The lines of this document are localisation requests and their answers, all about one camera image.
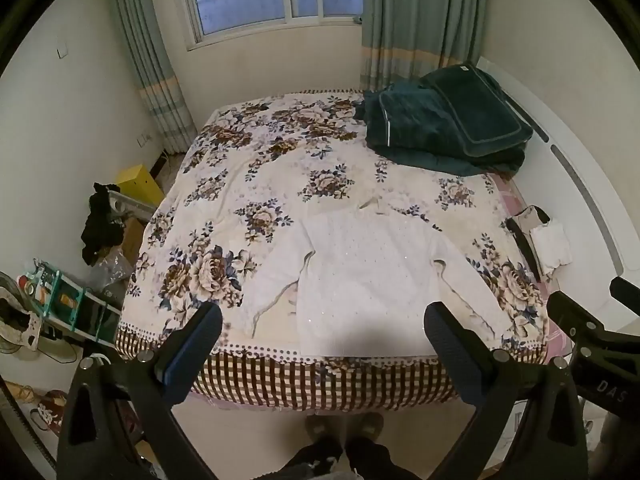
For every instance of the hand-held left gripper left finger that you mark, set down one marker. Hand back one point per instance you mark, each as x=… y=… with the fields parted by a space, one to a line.
x=181 y=362

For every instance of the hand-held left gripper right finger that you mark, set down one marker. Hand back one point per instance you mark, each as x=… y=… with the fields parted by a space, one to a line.
x=450 y=355

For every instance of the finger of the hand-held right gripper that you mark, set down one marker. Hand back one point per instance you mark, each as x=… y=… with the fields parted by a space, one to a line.
x=575 y=315
x=626 y=294

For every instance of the white knit sweater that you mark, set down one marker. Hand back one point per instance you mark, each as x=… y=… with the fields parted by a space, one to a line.
x=370 y=270

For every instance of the black clothes pile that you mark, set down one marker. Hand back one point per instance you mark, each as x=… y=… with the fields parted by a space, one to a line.
x=100 y=230

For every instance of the pink mattress sheet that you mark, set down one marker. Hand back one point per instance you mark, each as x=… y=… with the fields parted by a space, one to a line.
x=545 y=290

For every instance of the white folded cloth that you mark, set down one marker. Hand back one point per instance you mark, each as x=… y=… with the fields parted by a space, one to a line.
x=550 y=247

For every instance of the grey shoe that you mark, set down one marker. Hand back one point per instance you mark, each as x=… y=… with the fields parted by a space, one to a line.
x=370 y=425
x=322 y=427

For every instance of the clear plastic bag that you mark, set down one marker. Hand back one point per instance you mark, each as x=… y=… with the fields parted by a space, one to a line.
x=112 y=272

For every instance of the white bed headboard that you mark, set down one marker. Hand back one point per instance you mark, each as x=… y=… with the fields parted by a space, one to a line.
x=575 y=185

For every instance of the cardboard box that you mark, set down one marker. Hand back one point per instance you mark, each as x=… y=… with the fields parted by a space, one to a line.
x=132 y=240

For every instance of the teal plastic rack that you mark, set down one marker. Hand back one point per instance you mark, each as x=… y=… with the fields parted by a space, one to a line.
x=65 y=300

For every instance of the red sneaker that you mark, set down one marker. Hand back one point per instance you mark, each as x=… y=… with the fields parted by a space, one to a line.
x=47 y=410

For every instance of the grey metal bar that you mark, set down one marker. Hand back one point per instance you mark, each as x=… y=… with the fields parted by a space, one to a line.
x=135 y=204

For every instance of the person's left leg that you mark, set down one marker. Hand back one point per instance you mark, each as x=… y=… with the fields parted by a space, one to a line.
x=315 y=460

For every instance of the yellow box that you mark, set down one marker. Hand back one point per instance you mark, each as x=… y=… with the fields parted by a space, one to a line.
x=137 y=185

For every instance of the floral bedsheet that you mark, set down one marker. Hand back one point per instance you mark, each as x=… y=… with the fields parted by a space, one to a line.
x=280 y=170

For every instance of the dark green pillow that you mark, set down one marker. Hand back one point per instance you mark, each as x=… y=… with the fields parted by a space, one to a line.
x=480 y=105

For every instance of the dark green blanket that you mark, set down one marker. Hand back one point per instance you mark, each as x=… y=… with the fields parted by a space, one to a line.
x=405 y=125

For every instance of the green striped curtain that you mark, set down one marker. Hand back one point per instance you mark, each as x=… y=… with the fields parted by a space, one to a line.
x=410 y=25
x=150 y=60

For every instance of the wall socket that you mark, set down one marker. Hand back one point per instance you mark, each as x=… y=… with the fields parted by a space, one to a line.
x=145 y=139

